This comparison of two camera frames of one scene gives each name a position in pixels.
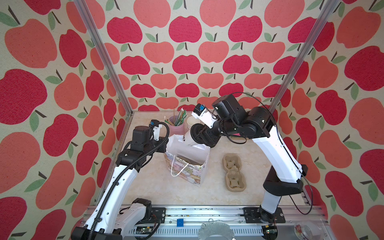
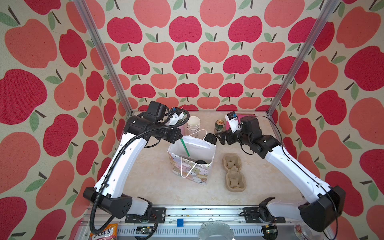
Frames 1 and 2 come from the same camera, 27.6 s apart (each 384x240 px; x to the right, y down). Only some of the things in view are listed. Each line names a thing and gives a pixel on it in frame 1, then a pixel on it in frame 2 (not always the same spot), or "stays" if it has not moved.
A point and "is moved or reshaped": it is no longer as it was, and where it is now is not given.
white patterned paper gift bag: x=184 y=161 is moved or reshaped
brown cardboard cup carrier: x=235 y=180 stays
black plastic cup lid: x=196 y=133 to x=200 y=162
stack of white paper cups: x=191 y=121 stays
